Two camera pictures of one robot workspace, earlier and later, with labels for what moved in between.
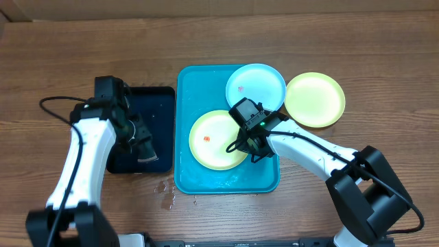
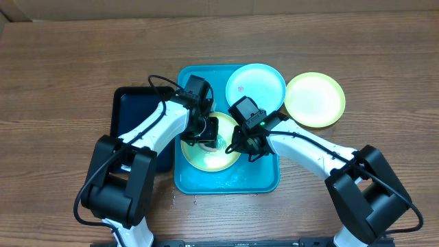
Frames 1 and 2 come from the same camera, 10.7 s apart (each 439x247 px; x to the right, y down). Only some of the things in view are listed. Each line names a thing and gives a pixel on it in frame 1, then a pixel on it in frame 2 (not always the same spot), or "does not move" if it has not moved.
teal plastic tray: [199, 88] does not move
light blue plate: [258, 82] does not move
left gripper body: [142, 132] to [208, 130]
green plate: [314, 99] does not move
